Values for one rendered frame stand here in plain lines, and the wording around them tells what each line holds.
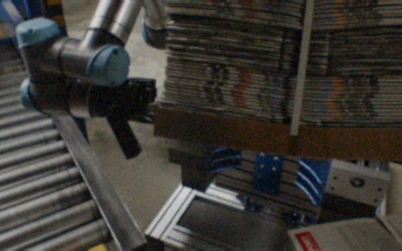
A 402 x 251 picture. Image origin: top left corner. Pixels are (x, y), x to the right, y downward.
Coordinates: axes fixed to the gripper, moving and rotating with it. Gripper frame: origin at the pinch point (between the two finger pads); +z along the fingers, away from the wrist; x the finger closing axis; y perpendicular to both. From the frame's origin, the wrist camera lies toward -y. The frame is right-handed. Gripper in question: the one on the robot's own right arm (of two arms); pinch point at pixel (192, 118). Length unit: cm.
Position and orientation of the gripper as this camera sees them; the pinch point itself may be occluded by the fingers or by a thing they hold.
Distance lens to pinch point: 74.2
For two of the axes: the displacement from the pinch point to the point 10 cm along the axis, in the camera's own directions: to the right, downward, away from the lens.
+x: 1.6, -1.9, 9.7
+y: 0.6, -9.8, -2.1
